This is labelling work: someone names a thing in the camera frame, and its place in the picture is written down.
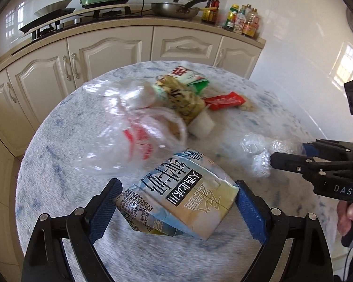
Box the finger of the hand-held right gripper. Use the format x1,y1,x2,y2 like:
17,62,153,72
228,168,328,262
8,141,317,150
301,139,353,161
270,152,324,180

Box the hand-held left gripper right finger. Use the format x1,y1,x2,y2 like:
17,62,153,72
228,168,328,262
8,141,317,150
237,180,334,282

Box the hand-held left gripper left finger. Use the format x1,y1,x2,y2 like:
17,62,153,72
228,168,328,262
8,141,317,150
20,179,123,282

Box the blue white milk carton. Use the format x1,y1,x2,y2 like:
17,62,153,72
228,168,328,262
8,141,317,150
113,148,241,241

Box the person's right hand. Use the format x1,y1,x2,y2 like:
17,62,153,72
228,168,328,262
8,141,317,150
337,202,353,238

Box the beige food package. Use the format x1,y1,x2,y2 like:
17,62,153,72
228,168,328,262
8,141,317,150
238,95,255,112

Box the round marble table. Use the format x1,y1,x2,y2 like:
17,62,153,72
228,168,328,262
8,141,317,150
15,60,342,282

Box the red snack wrapper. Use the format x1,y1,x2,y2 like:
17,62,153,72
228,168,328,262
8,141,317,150
204,92,245,111

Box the clear plastic bag red print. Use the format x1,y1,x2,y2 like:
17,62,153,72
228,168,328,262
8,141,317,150
76,76,189,180

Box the white paper cup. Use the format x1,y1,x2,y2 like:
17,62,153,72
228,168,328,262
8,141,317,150
188,113,216,139

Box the yellow printed wrapper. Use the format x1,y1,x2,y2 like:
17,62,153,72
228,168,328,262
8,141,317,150
153,76,207,124

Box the white green snack packet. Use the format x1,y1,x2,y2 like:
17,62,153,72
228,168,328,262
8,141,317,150
169,66,210,94

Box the group of condiment bottles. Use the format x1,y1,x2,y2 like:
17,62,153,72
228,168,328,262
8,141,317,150
223,4,261,39

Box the cream cabinet drawer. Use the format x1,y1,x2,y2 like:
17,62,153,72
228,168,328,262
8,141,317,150
151,26,223,62

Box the steel wok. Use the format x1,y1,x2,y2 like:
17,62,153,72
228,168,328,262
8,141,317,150
151,0,208,21

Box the black gas stove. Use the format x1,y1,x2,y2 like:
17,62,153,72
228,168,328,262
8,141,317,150
29,6,133,43

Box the metal basin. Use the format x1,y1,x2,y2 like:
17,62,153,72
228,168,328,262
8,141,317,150
34,0,73,17

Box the black power cable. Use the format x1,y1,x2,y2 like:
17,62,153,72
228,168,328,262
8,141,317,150
129,0,189,16

